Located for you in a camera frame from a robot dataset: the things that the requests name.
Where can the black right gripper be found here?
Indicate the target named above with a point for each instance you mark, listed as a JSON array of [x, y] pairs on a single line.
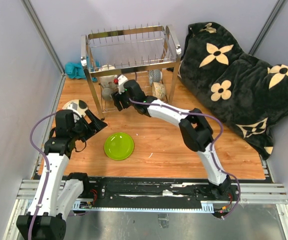
[[118, 97]]

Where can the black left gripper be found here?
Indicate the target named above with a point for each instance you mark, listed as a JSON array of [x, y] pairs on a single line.
[[96, 126]]

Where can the white plate with black flowers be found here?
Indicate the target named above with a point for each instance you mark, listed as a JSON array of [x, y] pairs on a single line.
[[77, 105]]

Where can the cream bowl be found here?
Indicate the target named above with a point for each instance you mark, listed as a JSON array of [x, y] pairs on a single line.
[[158, 90]]

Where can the small grey cup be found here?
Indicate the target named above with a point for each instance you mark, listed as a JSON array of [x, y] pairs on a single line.
[[107, 94]]

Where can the blue patterned bowl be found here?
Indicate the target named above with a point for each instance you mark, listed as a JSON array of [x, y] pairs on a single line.
[[154, 76]]

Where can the lime green plate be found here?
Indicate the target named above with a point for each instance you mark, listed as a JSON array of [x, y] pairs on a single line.
[[119, 146]]

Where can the green-lined floral mug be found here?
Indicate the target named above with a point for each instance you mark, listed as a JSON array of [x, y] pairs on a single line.
[[108, 80]]

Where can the steel wire dish rack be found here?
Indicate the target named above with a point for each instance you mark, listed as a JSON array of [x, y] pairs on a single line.
[[129, 51]]

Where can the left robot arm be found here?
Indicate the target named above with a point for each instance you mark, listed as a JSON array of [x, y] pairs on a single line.
[[50, 207]]

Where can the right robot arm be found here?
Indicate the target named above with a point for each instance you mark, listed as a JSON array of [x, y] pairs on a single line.
[[196, 132]]

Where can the teal cloth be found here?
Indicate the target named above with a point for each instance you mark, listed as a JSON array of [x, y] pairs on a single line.
[[74, 70]]

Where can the black flower blanket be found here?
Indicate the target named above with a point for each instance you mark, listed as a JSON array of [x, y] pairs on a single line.
[[247, 94]]

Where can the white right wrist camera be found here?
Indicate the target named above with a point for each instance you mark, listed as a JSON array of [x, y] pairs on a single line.
[[119, 82]]

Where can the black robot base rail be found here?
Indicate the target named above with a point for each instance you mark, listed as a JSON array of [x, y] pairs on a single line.
[[127, 193]]

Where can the aluminium corner post left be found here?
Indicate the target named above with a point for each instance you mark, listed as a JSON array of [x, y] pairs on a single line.
[[42, 33]]

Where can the aluminium corner post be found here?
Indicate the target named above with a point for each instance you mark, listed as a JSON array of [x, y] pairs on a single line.
[[276, 10], [42, 33]]

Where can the aluminium corner post right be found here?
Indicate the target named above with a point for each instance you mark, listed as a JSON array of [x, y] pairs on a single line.
[[276, 10]]

